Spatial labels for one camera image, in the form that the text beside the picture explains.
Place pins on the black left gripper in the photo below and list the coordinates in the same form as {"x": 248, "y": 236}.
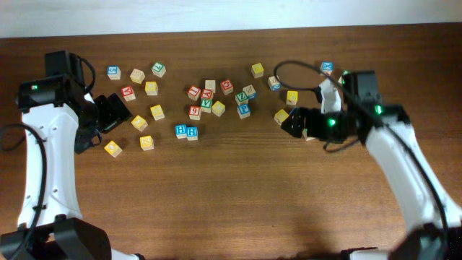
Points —
{"x": 116, "y": 111}

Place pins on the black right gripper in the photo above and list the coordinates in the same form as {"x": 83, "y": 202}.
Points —
{"x": 312, "y": 114}

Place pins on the green R block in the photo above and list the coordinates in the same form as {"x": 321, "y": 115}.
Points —
{"x": 305, "y": 135}

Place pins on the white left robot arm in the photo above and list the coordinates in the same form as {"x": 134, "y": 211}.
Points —
{"x": 60, "y": 119}

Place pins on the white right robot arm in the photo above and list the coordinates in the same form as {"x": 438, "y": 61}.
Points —
{"x": 433, "y": 219}

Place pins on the yellow block lower right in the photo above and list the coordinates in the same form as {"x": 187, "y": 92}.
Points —
{"x": 281, "y": 116}

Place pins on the red Y block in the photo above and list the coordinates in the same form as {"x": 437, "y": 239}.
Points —
{"x": 128, "y": 93}

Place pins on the yellow block near gripper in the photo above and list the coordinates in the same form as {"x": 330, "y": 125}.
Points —
{"x": 139, "y": 123}

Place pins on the yellow block lower left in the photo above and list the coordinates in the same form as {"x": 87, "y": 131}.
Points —
{"x": 112, "y": 149}

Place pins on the yellow block mid left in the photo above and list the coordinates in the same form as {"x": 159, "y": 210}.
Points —
{"x": 157, "y": 112}

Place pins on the blue 5 block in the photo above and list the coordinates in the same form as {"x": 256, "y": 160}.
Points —
{"x": 114, "y": 73}

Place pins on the wooden block upper left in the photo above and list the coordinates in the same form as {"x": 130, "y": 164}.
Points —
{"x": 137, "y": 76}

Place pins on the yellow block upper left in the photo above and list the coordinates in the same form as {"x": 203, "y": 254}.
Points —
{"x": 151, "y": 88}

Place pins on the yellow S block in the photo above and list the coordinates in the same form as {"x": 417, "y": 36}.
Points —
{"x": 146, "y": 143}

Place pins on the blue wooden block upper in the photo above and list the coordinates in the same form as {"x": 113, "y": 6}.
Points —
{"x": 274, "y": 83}

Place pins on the blue P block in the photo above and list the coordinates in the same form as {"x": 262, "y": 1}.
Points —
{"x": 243, "y": 111}

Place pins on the blue side wooden block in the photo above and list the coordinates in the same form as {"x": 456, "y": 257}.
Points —
{"x": 250, "y": 92}

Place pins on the green L block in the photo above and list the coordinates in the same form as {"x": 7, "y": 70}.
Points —
{"x": 158, "y": 69}

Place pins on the green Z block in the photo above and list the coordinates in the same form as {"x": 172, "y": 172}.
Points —
{"x": 241, "y": 98}

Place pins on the green J block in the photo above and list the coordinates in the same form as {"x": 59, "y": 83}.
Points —
{"x": 341, "y": 77}

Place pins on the blue H block left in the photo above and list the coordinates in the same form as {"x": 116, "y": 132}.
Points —
{"x": 181, "y": 131}

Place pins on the blue h block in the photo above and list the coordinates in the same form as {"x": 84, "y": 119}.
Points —
{"x": 181, "y": 131}
{"x": 192, "y": 133}

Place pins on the blue X block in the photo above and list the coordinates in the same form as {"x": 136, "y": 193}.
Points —
{"x": 327, "y": 68}

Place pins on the yellow block top centre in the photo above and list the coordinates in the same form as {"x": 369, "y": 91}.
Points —
{"x": 257, "y": 70}

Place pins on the red 9 block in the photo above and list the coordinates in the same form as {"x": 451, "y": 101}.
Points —
{"x": 194, "y": 113}

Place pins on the blue H block right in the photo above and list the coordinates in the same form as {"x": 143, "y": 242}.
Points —
{"x": 192, "y": 133}

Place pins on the red L block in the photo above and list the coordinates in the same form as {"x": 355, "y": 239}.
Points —
{"x": 194, "y": 92}

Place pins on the red G block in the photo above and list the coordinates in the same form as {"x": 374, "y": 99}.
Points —
{"x": 227, "y": 86}

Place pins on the green V block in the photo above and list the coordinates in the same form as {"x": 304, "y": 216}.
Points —
{"x": 206, "y": 105}

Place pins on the red A block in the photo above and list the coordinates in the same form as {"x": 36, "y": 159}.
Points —
{"x": 207, "y": 94}

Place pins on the plain wooden block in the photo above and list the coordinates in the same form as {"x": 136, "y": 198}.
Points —
{"x": 210, "y": 85}

